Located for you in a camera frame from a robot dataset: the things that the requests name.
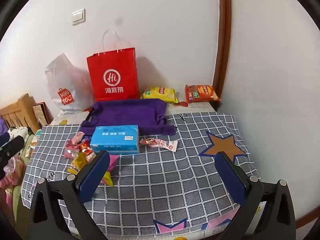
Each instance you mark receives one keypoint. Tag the white red snack packet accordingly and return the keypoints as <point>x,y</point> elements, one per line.
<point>160,143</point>

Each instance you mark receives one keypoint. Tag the dark red book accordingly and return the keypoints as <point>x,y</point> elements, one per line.
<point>48,112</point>

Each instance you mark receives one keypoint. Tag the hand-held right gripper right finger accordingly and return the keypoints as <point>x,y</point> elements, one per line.
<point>230,180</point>

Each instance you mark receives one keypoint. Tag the white plastic shopping bag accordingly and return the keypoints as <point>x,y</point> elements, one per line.
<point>62,80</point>

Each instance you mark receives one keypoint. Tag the white wall switch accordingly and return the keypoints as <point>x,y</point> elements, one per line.
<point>78,17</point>

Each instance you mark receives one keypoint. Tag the fruit print table cover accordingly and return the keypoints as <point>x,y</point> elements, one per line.
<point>195,107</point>

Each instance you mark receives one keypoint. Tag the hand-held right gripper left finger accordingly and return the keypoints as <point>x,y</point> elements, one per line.
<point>93,177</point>

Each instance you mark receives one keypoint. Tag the yellow chip bag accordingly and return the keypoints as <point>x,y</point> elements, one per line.
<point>158,93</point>

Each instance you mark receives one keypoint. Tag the purple fleece cloth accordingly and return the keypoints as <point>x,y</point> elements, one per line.
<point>130,112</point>

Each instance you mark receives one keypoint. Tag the red paper shopping bag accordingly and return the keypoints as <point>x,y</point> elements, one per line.
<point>112,75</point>

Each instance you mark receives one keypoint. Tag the pale pink snack packet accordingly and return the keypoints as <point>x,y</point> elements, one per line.
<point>77,137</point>

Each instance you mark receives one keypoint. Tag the wooden furniture frame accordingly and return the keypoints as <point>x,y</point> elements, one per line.
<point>17,110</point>

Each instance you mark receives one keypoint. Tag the patterned kraft book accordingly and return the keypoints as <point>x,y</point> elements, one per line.
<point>39,115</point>

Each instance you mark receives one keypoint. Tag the blue tissue pack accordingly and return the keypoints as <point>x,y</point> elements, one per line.
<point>112,140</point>

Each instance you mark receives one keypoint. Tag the grey checked blanket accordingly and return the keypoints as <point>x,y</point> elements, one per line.
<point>162,180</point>

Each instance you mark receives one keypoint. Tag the orange chip bag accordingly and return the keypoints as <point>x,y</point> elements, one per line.
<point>200,93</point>

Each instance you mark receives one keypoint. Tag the purple plush toy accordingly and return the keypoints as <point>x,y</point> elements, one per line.
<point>2,127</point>

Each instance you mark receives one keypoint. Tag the green floral bed sheet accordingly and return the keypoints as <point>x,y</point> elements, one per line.
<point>15,200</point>

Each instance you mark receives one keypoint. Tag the brown wooden door frame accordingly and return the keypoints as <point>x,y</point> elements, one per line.
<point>223,42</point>

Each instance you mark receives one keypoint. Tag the white spotted pillow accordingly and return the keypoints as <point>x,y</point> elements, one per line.
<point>17,132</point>

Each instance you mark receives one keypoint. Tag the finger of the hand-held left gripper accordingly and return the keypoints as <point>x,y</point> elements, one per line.
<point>13,143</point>

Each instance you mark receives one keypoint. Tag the teal white packet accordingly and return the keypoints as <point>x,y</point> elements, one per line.
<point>37,134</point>

